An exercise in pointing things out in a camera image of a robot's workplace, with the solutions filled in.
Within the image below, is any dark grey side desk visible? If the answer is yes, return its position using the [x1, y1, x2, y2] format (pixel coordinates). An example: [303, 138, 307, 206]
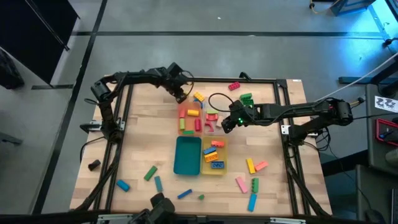
[365, 83, 398, 169]

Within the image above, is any yellow wooden plank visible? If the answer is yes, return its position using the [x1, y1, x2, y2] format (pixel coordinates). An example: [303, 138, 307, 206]
[246, 157, 257, 175]

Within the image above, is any yellow translucent plastic bin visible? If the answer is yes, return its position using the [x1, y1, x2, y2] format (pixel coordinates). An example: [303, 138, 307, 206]
[201, 136, 229, 176]

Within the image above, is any salmon pink block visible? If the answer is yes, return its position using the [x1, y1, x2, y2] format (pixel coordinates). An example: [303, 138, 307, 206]
[254, 160, 269, 172]

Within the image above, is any pink wooden plank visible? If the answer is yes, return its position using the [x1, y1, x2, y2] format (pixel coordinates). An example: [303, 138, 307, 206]
[234, 176, 249, 194]

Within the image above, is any clear plastic bin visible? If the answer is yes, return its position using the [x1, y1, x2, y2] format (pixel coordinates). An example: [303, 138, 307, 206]
[203, 100, 230, 136]

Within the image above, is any amber orange Lego brick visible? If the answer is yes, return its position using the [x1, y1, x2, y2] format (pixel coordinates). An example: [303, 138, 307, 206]
[204, 151, 220, 163]

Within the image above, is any silver aluminium extrusion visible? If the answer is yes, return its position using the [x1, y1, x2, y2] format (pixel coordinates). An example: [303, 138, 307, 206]
[96, 213, 134, 224]
[269, 217, 307, 224]

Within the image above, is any teal wooden plank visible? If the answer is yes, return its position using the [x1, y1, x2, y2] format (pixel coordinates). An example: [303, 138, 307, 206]
[154, 175, 164, 193]

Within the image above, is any dark grey bulky object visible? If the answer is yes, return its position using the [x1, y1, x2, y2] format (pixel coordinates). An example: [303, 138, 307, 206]
[0, 49, 25, 90]

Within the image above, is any teal plastic bin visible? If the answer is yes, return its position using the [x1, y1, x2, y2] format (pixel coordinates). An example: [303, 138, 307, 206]
[173, 136, 203, 177]

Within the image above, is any black camera cable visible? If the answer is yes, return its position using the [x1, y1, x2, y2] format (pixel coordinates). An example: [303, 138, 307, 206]
[207, 92, 236, 113]

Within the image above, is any black divider panel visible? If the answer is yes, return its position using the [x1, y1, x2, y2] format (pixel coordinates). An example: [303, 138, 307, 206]
[0, 0, 80, 85]

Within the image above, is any white fiducial marker sheet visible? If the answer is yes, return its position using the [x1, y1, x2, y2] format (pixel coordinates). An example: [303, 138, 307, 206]
[374, 95, 398, 113]

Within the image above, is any black bulky object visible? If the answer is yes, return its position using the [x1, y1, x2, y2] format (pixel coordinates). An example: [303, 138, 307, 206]
[129, 192, 177, 224]

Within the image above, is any black aluminium table frame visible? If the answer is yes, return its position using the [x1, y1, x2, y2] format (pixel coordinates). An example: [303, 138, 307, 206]
[70, 70, 332, 218]

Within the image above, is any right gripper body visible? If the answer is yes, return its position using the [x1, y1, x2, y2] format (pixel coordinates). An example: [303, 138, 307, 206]
[228, 101, 254, 127]

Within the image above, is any small black object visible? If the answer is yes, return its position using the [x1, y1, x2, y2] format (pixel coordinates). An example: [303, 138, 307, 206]
[88, 159, 102, 172]

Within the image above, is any blue wooden cylinder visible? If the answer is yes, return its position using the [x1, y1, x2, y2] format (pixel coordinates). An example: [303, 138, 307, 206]
[116, 179, 131, 193]

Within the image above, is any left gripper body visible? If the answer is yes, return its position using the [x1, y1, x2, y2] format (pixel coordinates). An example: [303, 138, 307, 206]
[164, 74, 189, 96]

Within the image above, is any white cable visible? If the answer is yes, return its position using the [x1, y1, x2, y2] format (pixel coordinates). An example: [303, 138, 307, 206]
[313, 52, 398, 104]

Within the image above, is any light blue wooden plank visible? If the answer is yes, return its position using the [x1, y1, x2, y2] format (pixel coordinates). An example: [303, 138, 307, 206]
[247, 193, 258, 213]

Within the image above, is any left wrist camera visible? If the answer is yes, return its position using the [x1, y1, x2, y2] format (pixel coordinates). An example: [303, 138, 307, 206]
[167, 62, 183, 77]

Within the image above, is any orange translucent plastic bin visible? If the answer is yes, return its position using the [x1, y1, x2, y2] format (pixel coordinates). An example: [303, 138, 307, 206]
[177, 101, 203, 137]

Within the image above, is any red framed device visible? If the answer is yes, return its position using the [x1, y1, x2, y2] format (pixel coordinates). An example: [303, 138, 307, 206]
[375, 118, 398, 144]

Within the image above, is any silver mounting plate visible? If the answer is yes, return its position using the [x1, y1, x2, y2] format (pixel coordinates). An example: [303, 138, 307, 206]
[280, 124, 318, 136]
[89, 120, 126, 131]

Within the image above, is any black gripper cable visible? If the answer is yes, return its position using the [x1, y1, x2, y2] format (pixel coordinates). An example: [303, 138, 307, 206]
[182, 70, 195, 95]

